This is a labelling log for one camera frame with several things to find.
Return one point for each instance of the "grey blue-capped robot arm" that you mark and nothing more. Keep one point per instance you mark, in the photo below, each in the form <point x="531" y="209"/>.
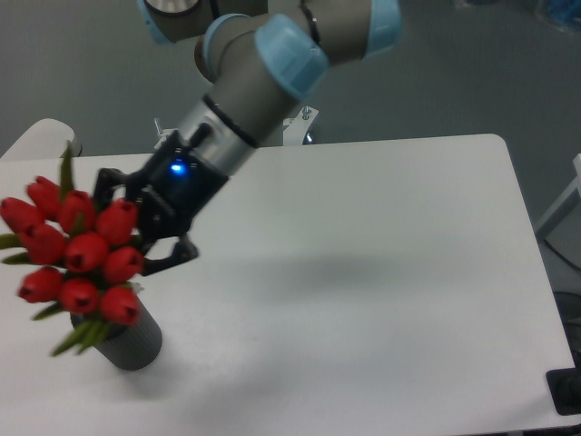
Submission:
<point x="261" y="67"/>

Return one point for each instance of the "white chair seat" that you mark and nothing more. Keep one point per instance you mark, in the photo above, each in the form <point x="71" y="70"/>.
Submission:
<point x="46" y="139"/>

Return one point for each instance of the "white metal base frame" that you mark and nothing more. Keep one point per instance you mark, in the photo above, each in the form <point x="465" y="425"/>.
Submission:
<point x="296" y="130"/>

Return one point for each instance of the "dark grey ribbed vase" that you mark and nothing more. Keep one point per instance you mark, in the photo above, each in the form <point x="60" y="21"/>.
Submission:
<point x="133" y="347"/>

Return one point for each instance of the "blue object top right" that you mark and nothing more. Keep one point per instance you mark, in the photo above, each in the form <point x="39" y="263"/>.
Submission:
<point x="564" y="15"/>

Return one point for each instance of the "white furniture frame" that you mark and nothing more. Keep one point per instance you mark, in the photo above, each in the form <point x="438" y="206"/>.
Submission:
<point x="561" y="207"/>

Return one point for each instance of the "red tulip bouquet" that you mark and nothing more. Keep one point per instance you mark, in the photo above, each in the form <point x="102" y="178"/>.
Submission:
<point x="85" y="253"/>

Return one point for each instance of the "black box at table edge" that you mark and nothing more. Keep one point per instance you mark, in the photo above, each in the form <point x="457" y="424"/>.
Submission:
<point x="564" y="386"/>

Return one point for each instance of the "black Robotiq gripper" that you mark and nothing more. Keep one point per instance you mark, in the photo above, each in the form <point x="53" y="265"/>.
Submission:
<point x="169" y="190"/>

